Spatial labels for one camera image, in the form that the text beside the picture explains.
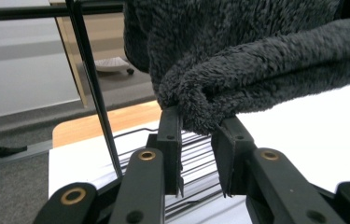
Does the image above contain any white chair base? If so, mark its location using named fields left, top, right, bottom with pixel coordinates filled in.
left=94, top=56, right=135, bottom=76

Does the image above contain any light wooden desk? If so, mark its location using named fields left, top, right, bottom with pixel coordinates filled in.
left=49, top=0, right=152, bottom=108

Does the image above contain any black wire rack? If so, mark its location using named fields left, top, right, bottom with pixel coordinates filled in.
left=64, top=0, right=227, bottom=222

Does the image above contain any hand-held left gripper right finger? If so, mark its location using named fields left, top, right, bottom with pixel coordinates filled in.
left=211, top=116, right=348, bottom=224

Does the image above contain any wooden table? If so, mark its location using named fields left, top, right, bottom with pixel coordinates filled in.
left=52, top=100, right=163, bottom=149

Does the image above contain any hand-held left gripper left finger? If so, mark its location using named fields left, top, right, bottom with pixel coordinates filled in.
left=108, top=105, right=185, bottom=224

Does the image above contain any dark grey fluffy towel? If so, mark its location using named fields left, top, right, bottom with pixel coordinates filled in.
left=122, top=0, right=350, bottom=136

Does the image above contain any black frame crossbar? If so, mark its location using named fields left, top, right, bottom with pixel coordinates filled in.
left=0, top=3, right=124, bottom=22

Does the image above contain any aluminium floor rail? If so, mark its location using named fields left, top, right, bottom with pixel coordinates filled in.
left=0, top=139, right=54, bottom=172

